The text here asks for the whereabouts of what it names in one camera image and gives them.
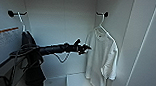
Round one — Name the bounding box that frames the orange white warning label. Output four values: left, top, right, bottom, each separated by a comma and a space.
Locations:
0, 25, 21, 52

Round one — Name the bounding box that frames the white t-shirt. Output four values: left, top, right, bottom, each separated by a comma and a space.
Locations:
83, 27, 121, 86

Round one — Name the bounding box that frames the black garment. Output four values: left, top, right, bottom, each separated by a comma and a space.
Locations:
18, 30, 48, 86

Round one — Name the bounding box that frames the white wardrobe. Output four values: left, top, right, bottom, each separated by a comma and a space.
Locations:
0, 0, 138, 86

